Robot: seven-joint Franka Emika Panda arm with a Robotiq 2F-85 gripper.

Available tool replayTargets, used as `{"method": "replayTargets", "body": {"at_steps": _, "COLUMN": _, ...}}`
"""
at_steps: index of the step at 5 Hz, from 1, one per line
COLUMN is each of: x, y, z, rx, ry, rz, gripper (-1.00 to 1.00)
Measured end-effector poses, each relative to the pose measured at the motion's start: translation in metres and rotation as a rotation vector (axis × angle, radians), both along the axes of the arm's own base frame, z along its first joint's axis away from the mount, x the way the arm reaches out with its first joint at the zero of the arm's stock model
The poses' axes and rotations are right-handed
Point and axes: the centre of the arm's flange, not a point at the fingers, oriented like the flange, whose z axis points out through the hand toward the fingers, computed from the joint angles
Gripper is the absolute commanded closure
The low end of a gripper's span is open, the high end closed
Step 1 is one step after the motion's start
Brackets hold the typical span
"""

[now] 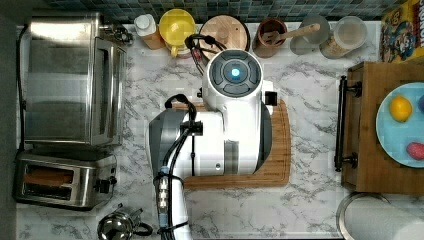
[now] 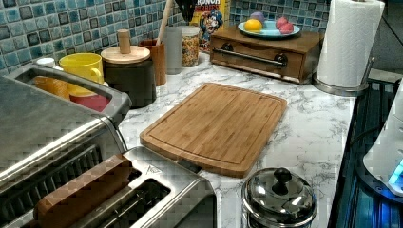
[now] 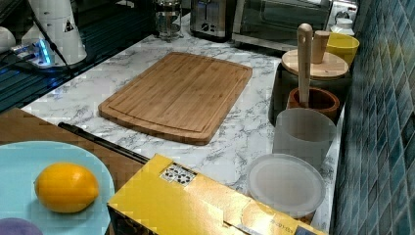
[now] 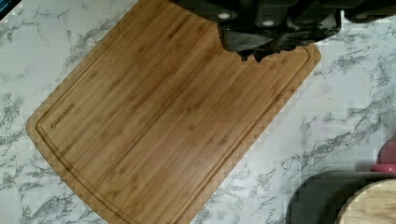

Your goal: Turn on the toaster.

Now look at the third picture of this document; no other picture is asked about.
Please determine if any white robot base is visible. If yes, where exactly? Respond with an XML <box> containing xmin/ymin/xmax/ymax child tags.
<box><xmin>10</xmin><ymin>0</ymin><xmax>87</xmax><ymax>69</ymax></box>

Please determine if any silver two-slot toaster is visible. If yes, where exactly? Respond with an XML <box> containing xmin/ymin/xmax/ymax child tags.
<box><xmin>190</xmin><ymin>0</ymin><xmax>236</xmax><ymax>42</ymax></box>

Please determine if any stainless toaster oven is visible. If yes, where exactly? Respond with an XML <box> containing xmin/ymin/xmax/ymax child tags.
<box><xmin>232</xmin><ymin>0</ymin><xmax>332</xmax><ymax>51</ymax></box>

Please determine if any bamboo cutting board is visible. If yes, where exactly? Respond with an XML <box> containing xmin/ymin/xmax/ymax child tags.
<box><xmin>99</xmin><ymin>52</ymin><xmax>253</xmax><ymax>145</ymax></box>

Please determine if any yellow cereal box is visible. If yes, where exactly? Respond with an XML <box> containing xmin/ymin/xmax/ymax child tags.
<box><xmin>108</xmin><ymin>155</ymin><xmax>326</xmax><ymax>235</ymax></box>

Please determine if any frosted plastic cup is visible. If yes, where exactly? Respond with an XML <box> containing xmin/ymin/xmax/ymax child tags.
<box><xmin>272</xmin><ymin>108</ymin><xmax>337</xmax><ymax>169</ymax></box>

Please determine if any frosted plastic lid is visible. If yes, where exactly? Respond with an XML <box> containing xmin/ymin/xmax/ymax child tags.
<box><xmin>247</xmin><ymin>154</ymin><xmax>326</xmax><ymax>218</ymax></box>

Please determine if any glass french press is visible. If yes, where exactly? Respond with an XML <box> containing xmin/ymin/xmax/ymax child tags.
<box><xmin>155</xmin><ymin>0</ymin><xmax>183</xmax><ymax>42</ymax></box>

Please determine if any brown wooden mortar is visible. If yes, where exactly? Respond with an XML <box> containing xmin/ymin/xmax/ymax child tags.
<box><xmin>287</xmin><ymin>87</ymin><xmax>340</xmax><ymax>121</ymax></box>

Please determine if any dark jar with wooden lid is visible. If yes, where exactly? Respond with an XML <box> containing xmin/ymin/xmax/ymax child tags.
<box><xmin>268</xmin><ymin>30</ymin><xmax>351</xmax><ymax>124</ymax></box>

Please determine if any yellow mug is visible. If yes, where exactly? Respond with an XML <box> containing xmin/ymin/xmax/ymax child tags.
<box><xmin>326</xmin><ymin>32</ymin><xmax>360</xmax><ymax>66</ymax></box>

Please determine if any yellow lemon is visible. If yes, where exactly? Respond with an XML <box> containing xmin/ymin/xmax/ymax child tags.
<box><xmin>34</xmin><ymin>163</ymin><xmax>99</xmax><ymax>213</ymax></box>

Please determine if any white salt shaker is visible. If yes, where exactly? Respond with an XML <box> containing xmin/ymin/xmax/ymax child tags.
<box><xmin>331</xmin><ymin>18</ymin><xmax>354</xmax><ymax>36</ymax></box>

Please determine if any light blue plate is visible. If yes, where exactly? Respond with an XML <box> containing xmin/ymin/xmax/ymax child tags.
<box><xmin>0</xmin><ymin>141</ymin><xmax>115</xmax><ymax>235</ymax></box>

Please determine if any purple fruit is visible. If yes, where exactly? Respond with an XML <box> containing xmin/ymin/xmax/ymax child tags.
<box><xmin>0</xmin><ymin>218</ymin><xmax>43</xmax><ymax>235</ymax></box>

